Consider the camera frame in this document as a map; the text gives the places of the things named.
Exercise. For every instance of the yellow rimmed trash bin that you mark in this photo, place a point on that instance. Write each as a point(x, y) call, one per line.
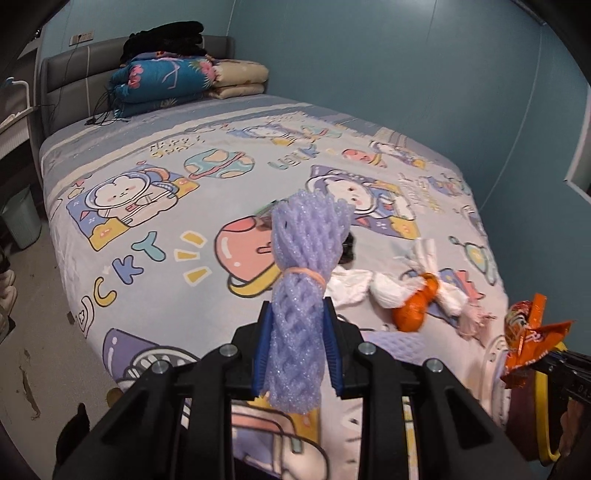
point(542, 415)

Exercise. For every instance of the black folded clothing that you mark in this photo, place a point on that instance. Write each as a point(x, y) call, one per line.
point(164, 39)

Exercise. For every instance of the green wrapper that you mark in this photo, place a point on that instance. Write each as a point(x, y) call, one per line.
point(265, 211)

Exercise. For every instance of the beige folded quilt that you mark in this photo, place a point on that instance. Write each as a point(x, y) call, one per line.
point(240, 78)

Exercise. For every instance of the blue floral folded quilt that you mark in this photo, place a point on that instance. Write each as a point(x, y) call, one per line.
point(157, 83)

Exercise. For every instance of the small black object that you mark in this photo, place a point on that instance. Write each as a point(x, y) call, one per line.
point(348, 249)

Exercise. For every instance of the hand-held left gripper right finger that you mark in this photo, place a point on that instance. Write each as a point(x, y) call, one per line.
point(333, 355)

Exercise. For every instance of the grey padded headboard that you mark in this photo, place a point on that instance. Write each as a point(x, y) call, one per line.
point(78, 78)

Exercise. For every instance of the cartoon printed bed sheet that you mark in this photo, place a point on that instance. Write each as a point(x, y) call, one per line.
point(152, 240)

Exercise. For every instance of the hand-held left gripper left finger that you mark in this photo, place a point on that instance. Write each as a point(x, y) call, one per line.
point(261, 355)

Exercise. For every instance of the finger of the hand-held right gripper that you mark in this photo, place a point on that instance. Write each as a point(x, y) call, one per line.
point(563, 362)

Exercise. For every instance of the wall switch panel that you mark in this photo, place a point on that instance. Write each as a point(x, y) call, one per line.
point(81, 37)

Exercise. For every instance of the white shoe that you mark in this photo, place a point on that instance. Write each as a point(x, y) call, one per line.
point(4, 318)
point(7, 282)

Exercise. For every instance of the green waste basket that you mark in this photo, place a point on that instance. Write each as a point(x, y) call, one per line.
point(21, 217)

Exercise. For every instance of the black cloth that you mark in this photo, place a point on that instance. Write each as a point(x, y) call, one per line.
point(74, 429)

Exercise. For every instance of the orange snack wrapper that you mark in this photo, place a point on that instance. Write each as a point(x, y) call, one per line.
point(531, 344)

